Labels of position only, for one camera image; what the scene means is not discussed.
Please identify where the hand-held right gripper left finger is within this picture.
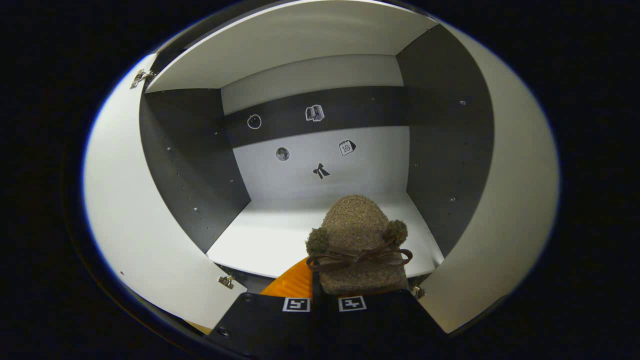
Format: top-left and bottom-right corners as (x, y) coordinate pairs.
(205, 256), (321, 360)

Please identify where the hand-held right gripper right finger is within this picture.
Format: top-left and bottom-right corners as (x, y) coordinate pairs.
(320, 289), (449, 360)

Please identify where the brown fuzzy shoe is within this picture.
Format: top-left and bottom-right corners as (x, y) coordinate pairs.
(304, 194), (414, 296)

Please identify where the white cabinet door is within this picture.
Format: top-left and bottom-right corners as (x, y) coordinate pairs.
(82, 54), (249, 331)
(417, 22), (560, 335)

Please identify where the white shoe cabinet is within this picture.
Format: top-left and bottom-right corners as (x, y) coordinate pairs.
(82, 0), (560, 336)

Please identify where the white cabinet bottom shelf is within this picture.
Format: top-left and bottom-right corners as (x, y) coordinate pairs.
(205, 192), (445, 280)

